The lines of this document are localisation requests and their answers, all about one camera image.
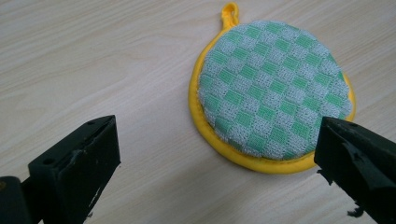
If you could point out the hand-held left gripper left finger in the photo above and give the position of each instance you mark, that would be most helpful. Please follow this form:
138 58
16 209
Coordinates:
74 168

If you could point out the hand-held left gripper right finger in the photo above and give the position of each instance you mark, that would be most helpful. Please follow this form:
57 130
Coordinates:
358 155

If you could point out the round green checkered scrubbing pad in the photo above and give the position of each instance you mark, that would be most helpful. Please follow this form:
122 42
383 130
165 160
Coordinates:
267 93

